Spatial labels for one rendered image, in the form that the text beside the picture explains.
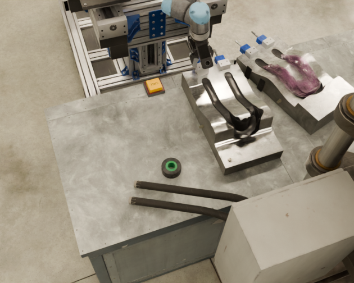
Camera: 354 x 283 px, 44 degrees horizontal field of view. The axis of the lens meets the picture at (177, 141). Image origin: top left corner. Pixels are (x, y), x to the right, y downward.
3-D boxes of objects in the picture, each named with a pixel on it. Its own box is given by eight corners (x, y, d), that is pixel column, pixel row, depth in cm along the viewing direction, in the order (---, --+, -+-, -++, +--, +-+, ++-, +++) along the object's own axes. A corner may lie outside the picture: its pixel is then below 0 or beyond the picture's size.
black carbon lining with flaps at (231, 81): (199, 82, 195) (200, 67, 187) (231, 73, 198) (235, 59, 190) (230, 144, 178) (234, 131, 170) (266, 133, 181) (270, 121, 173)
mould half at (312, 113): (235, 65, 210) (238, 49, 201) (273, 42, 219) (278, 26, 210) (310, 135, 190) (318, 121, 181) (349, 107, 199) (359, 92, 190)
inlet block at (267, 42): (246, 37, 217) (249, 29, 212) (254, 33, 219) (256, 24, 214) (265, 53, 211) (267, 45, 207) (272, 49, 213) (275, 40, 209)
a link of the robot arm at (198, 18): (194, -4, 161) (214, 5, 159) (194, 15, 171) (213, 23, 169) (183, 11, 159) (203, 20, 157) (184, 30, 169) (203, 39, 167)
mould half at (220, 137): (181, 85, 203) (182, 65, 191) (232, 72, 208) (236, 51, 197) (223, 175, 178) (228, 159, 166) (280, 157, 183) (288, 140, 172)
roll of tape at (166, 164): (185, 168, 179) (185, 164, 176) (172, 182, 175) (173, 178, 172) (169, 158, 181) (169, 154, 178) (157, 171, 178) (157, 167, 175)
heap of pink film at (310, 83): (258, 68, 202) (262, 56, 195) (286, 52, 208) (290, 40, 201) (299, 105, 191) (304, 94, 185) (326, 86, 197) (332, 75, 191)
